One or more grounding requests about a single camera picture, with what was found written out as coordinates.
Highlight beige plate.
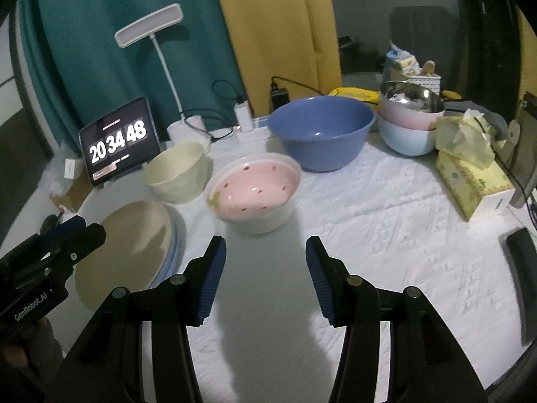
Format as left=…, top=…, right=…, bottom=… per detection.
left=75, top=201, right=172, bottom=311

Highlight blue plastic plate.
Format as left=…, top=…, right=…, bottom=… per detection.
left=149, top=206, right=186, bottom=288

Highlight cream ceramic bowl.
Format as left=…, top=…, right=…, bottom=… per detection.
left=142, top=141, right=208, bottom=205

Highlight pink dotted ceramic bowl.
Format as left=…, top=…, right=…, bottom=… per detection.
left=203, top=153, right=302, bottom=236

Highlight dark blue plastic bowl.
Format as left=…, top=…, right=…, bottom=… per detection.
left=267, top=96, right=376, bottom=173

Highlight black round puck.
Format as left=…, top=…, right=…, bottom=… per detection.
left=39, top=213, right=63, bottom=235

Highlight brown cardboard box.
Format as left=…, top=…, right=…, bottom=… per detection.
left=49, top=172, right=93, bottom=213

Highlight small white box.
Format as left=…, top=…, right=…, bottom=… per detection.
left=64, top=158, right=86, bottom=180

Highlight tablet showing clock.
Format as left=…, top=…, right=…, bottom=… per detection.
left=79, top=96, right=161, bottom=186

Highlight white desk lamp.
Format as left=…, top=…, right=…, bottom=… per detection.
left=114, top=2, right=210, bottom=145

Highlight black smartphone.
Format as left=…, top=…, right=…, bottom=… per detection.
left=500, top=227, right=536, bottom=346

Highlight white textured tablecloth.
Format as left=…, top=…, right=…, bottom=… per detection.
left=75, top=125, right=537, bottom=403

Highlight white charger plug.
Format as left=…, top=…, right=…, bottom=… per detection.
left=234, top=100, right=254, bottom=133

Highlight white power strip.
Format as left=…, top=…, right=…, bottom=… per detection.
left=234, top=116, right=273, bottom=143

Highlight teal curtain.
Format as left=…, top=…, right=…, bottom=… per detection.
left=15, top=0, right=245, bottom=148

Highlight yellow tissue pack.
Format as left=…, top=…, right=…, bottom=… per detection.
left=435, top=108, right=515, bottom=222

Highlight light blue bowl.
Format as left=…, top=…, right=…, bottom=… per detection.
left=378, top=115, right=436, bottom=158

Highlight steel tumbler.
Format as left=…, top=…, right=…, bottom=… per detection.
left=507, top=92, right=537, bottom=208

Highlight black charger plug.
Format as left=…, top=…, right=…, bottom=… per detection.
left=270, top=83, right=289, bottom=111

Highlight pink bowl with steel liner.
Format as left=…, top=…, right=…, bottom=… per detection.
left=379, top=81, right=445, bottom=130

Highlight yellow snack packet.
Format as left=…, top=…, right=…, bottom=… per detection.
left=329, top=86, right=379, bottom=104

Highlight yellow curtain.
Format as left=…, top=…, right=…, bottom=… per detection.
left=219, top=0, right=341, bottom=117

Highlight white container with clutter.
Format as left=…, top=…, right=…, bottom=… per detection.
left=381, top=42, right=441, bottom=94

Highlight black cable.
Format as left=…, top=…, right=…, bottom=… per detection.
left=473, top=115, right=537, bottom=229

